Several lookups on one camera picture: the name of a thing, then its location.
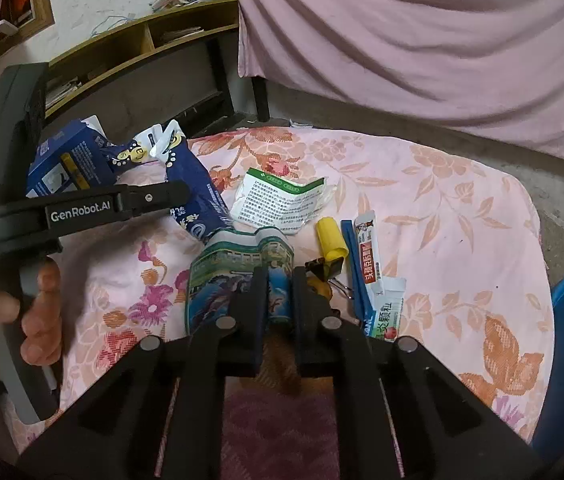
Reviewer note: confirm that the person's left hand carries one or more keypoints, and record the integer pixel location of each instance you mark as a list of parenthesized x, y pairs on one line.
[(41, 320)]

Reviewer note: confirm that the red white sachet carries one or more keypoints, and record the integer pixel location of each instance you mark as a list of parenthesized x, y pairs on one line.
[(368, 255)]

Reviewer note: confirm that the blue plastic strip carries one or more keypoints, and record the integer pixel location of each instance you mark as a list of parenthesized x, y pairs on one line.
[(353, 262)]

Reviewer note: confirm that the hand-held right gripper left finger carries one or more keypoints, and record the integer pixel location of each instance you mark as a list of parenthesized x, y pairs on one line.
[(261, 310)]

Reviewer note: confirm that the green blue printed wrapper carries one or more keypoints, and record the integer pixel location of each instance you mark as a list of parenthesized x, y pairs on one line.
[(221, 270)]

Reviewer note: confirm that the dark red patterned cloth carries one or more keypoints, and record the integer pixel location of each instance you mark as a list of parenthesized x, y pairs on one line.
[(277, 430)]

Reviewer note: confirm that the wooden shelf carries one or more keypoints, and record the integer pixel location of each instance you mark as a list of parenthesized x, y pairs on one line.
[(111, 55)]

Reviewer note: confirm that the blue cardboard box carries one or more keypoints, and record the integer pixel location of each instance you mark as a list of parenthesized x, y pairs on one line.
[(61, 155)]

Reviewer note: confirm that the dark blue snack bag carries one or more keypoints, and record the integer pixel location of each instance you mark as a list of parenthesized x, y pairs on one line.
[(191, 180)]

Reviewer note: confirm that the pink floral blanket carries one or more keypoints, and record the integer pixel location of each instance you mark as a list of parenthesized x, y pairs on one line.
[(462, 240)]

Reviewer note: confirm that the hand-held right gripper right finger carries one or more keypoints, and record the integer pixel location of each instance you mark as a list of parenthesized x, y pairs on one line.
[(298, 310)]

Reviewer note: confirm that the pink hanging sheet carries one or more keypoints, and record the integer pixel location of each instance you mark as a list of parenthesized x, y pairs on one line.
[(412, 35)]

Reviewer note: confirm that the green white sachet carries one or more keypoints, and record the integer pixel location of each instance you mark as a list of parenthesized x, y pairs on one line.
[(388, 315)]

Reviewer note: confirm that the black binder clip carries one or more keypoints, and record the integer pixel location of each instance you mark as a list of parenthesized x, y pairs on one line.
[(323, 267)]

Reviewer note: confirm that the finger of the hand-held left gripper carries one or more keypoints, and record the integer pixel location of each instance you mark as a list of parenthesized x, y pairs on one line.
[(154, 197)]

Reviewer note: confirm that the white green printed packet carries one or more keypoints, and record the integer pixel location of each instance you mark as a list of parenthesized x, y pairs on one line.
[(272, 202)]

